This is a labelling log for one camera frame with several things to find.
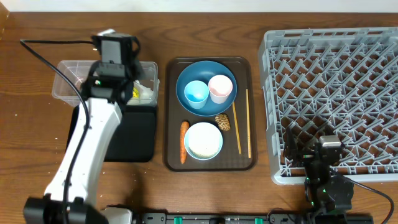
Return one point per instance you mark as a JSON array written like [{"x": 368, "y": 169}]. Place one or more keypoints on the wooden chopstick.
[
  {"x": 248, "y": 124},
  {"x": 236, "y": 128}
]

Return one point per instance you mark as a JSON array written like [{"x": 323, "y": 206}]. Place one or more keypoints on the right wooden chopstick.
[{"x": 248, "y": 124}]

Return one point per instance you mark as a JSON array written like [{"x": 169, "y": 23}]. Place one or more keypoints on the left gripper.
[{"x": 137, "y": 66}]

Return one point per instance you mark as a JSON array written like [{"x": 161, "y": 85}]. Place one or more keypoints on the pink cup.
[{"x": 220, "y": 87}]

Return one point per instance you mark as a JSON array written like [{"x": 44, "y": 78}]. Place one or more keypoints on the light blue bowl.
[{"x": 203, "y": 140}]

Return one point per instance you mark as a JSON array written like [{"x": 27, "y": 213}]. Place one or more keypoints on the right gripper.
[{"x": 306, "y": 156}]

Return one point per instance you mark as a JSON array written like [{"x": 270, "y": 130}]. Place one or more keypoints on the grey dishwasher rack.
[{"x": 343, "y": 79}]

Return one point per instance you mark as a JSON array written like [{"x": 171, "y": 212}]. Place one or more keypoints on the dark blue plate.
[{"x": 204, "y": 71}]

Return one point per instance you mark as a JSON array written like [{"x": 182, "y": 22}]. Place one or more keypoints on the snack wrapper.
[{"x": 136, "y": 93}]

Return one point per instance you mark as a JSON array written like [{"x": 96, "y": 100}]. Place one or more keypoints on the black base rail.
[{"x": 276, "y": 218}]

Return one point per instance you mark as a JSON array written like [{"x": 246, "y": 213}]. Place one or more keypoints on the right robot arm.
[{"x": 329, "y": 194}]

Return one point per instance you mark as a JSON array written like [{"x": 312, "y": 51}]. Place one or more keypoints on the white rice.
[{"x": 203, "y": 141}]

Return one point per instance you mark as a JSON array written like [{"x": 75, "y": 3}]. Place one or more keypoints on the light blue cup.
[{"x": 196, "y": 92}]

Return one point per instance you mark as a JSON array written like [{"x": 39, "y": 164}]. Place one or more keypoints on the orange carrot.
[{"x": 183, "y": 130}]

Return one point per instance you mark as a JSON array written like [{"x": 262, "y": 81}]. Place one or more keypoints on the clear plastic bin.
[{"x": 77, "y": 71}]

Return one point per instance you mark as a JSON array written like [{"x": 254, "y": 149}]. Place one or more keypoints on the black plastic tray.
[{"x": 134, "y": 138}]

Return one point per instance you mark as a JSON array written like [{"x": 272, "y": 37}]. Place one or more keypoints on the left wooden chopstick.
[{"x": 236, "y": 128}]

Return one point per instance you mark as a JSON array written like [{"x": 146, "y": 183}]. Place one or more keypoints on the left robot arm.
[{"x": 71, "y": 195}]

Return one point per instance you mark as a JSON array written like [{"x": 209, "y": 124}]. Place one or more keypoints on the brown shiitake mushroom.
[{"x": 222, "y": 121}]

